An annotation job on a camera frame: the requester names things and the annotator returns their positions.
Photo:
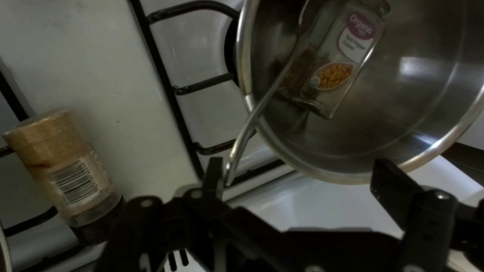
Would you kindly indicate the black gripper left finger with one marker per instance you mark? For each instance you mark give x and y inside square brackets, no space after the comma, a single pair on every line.
[202,237]

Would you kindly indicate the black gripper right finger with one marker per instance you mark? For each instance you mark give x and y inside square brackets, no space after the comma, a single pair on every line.
[429,221]

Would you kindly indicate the silver spoon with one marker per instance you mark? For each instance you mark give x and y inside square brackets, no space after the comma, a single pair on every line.
[247,134]

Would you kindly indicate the silver metal bowl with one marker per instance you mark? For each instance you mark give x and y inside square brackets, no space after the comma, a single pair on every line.
[414,116]

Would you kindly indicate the black stove grate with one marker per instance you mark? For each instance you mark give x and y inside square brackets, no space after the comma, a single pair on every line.
[13,99]
[169,96]

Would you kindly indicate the tan spice jar with barcode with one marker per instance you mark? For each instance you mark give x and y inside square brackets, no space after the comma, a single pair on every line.
[61,161]

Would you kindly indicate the clear labelled spice bottle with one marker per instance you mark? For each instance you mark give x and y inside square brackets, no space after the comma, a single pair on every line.
[349,48]

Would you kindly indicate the white gas stove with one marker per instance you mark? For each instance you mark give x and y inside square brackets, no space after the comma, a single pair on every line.
[91,61]

